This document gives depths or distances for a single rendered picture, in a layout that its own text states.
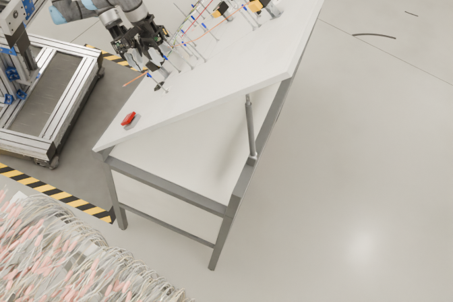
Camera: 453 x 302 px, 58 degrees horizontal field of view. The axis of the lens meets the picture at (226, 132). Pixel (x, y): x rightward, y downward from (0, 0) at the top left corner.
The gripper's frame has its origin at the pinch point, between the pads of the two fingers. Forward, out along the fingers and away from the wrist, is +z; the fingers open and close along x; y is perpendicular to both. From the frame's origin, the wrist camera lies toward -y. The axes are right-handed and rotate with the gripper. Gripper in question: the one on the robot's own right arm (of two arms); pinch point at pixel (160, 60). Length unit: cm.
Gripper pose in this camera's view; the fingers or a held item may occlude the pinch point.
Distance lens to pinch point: 157.6
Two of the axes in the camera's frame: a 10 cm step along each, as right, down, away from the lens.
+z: 3.3, 6.2, 7.1
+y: 8.3, 1.7, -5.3
